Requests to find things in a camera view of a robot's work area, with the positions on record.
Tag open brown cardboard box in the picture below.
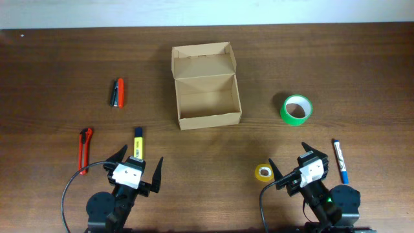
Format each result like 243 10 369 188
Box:
171 42 242 131

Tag orange utility knife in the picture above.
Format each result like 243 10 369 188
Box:
78 128 93 170

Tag blue whiteboard marker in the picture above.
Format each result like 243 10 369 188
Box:
332 139 349 184

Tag yellow highlighter with blue cap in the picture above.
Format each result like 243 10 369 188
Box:
134 127 144 159

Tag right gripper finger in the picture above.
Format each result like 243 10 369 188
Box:
301 142 327 159
268 159 283 180

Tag green tape roll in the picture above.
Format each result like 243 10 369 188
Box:
280 94 313 126

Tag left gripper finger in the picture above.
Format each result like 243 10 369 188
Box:
106 144 127 163
151 157 164 193

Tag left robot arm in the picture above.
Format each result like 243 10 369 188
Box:
85 146 163 232

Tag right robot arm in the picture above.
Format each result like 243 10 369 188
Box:
259 142 375 232

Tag orange and black stapler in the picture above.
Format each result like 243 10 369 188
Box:
109 78 125 108

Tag small yellow tape roll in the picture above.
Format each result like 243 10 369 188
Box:
254 164 274 183

